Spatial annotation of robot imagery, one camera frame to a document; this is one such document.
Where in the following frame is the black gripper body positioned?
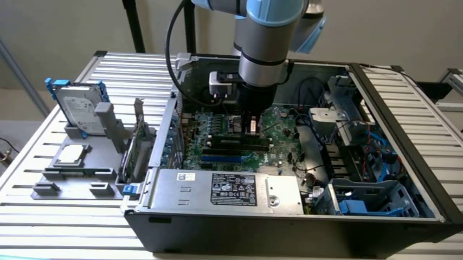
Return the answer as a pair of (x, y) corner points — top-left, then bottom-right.
(236, 82), (278, 113)

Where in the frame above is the black RAM slot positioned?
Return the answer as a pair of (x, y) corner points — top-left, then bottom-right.
(200, 145), (269, 155)

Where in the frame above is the blue expansion slot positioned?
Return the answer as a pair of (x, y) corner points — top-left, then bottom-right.
(200, 153), (254, 164)

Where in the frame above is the CPU socket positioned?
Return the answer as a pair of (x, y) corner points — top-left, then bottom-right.
(222, 114), (246, 134)

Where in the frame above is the green motherboard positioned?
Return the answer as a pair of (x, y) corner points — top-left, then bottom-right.
(178, 105), (313, 180)

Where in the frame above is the black fan shroud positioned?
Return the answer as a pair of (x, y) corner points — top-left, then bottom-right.
(294, 124), (366, 184)

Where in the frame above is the grey metal drive cage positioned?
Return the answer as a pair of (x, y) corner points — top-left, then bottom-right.
(306, 74), (377, 147)

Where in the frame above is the silver power supply unit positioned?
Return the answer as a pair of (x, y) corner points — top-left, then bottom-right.
(145, 168), (305, 216)

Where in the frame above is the green graphics card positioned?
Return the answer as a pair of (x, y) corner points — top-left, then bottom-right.
(118, 97), (149, 183)

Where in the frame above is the black open PC case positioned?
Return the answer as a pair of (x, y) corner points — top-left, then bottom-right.
(119, 52), (463, 255)

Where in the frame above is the blue plastic disk bay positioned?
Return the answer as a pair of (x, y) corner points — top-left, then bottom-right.
(322, 177), (421, 218)

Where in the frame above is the grey parts rack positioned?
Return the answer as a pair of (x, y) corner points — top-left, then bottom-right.
(30, 102), (157, 202)

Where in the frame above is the silver CPU chip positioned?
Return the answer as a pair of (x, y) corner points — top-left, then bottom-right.
(57, 144), (86, 164)

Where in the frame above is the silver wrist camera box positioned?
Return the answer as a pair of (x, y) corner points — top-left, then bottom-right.
(208, 70), (240, 99)

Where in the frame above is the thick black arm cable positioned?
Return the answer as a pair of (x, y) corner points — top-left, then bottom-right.
(163, 0), (225, 107)

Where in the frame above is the black upright post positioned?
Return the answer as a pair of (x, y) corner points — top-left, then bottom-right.
(119, 0), (146, 54)
(181, 0), (198, 54)

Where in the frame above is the blue SATA wire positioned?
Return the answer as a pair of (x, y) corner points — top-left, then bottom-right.
(364, 129), (402, 187)

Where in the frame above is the hard disk in blue bracket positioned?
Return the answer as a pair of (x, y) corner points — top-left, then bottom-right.
(43, 77), (109, 137)

